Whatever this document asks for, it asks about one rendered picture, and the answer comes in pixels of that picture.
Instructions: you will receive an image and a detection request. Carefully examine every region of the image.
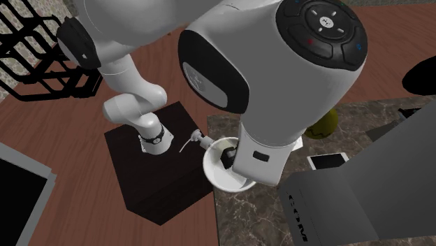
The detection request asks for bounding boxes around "black rounded object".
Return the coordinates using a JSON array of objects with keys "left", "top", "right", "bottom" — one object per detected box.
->
[{"left": 402, "top": 56, "right": 436, "bottom": 96}]

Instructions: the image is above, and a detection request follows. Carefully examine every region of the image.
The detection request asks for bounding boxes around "grey framed black panel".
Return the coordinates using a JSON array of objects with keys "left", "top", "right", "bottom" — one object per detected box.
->
[{"left": 0, "top": 142, "right": 57, "bottom": 246}]

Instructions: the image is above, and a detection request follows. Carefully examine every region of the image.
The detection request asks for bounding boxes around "grey open laptop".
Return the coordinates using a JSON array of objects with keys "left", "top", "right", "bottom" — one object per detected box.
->
[{"left": 278, "top": 99, "right": 436, "bottom": 246}]

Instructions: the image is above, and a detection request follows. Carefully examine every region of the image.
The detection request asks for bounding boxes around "white pump dispenser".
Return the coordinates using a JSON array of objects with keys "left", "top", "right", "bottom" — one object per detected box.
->
[{"left": 178, "top": 129, "right": 215, "bottom": 154}]

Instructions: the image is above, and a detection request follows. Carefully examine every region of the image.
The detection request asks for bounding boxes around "white bowl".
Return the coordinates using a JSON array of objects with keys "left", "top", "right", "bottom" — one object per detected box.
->
[{"left": 202, "top": 136, "right": 257, "bottom": 194}]

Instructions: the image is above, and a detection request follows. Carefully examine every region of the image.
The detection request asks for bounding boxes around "black wire rack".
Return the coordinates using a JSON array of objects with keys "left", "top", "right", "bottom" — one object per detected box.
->
[{"left": 0, "top": 0, "right": 103, "bottom": 102}]

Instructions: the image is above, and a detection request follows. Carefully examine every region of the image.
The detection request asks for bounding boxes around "dark robot stand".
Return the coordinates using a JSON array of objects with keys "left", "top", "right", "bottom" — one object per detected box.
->
[{"left": 103, "top": 101, "right": 215, "bottom": 226}]

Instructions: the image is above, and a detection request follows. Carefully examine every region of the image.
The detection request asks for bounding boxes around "yellow-green ball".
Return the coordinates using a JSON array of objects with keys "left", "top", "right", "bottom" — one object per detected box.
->
[{"left": 304, "top": 108, "right": 340, "bottom": 140}]

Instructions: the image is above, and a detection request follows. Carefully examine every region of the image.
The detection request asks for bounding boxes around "white smartphone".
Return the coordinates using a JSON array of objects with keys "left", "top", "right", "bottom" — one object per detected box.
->
[{"left": 307, "top": 152, "right": 350, "bottom": 171}]

